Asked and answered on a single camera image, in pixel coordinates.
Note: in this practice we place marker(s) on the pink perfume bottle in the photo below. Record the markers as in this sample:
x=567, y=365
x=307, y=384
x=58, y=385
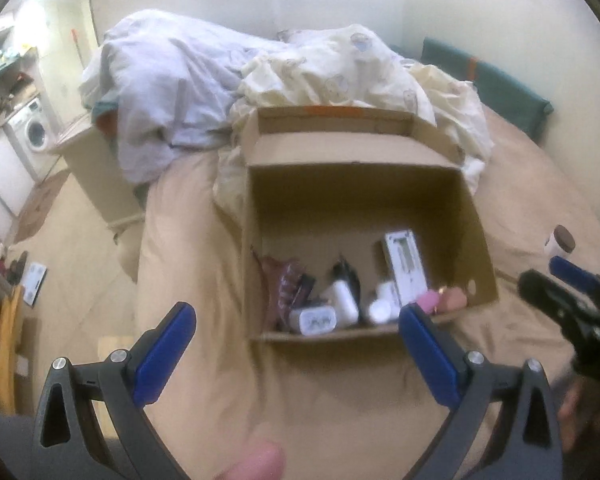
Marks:
x=427, y=301

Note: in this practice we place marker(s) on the cluttered kitchen shelf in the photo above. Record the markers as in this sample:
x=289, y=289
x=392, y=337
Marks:
x=5, y=55

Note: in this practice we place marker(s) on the teal headboard cushion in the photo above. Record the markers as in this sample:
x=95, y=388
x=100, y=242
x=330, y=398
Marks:
x=500, y=90

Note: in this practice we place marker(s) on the pale lavender duvet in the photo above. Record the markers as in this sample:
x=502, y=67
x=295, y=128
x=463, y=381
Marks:
x=170, y=85

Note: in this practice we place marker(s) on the yellow wooden chair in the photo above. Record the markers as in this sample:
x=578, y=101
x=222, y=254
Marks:
x=5, y=340

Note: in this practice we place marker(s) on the white low cabinet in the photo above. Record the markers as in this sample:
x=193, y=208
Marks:
x=2, y=175

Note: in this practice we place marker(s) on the white tube bottle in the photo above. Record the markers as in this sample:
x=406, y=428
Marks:
x=342, y=302

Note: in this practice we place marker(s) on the white washing machine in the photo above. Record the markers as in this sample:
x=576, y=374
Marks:
x=32, y=127

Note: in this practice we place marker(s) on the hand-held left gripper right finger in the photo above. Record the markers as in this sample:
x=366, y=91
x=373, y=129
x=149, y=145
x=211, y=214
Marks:
x=430, y=360

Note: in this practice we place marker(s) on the orange-tipped stick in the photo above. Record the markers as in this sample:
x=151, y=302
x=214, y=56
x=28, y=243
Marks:
x=76, y=42

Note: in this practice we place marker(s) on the brown cardboard box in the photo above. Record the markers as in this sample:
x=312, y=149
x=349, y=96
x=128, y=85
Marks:
x=360, y=200

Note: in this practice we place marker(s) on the small white round-cap bottle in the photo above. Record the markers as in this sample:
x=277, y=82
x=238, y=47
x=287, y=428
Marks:
x=382, y=310

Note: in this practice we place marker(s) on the brown floor rug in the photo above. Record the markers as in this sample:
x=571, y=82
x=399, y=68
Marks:
x=37, y=210

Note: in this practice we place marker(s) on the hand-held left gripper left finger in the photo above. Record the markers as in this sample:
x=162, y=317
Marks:
x=165, y=355

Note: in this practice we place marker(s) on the white floor scale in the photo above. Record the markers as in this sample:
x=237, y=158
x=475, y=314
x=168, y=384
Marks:
x=35, y=282

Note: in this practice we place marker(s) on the wooden bedside table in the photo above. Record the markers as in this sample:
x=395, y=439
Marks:
x=95, y=175

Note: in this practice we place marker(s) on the white charger adapter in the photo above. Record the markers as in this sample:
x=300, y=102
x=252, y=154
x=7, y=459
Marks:
x=314, y=321

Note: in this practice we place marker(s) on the person's left hand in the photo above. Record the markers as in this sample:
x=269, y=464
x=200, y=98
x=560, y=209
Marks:
x=252, y=465

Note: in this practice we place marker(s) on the dark red patterned pouch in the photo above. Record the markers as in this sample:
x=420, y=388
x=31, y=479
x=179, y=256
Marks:
x=280, y=282

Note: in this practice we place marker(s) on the black shoe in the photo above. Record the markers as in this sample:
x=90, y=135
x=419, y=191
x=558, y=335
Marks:
x=17, y=267

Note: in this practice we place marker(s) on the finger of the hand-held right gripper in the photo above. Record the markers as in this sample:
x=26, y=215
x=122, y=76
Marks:
x=572, y=272
x=545, y=290

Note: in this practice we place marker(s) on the cream bear-print duvet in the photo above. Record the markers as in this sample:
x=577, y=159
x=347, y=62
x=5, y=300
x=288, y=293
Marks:
x=340, y=70

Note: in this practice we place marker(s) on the black red-striped stick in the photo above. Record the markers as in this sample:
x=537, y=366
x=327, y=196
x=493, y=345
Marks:
x=306, y=290

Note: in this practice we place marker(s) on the person's right hand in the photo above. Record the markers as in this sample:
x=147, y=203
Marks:
x=570, y=415

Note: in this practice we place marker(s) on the brown-lid white jar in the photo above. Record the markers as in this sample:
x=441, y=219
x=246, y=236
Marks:
x=560, y=242

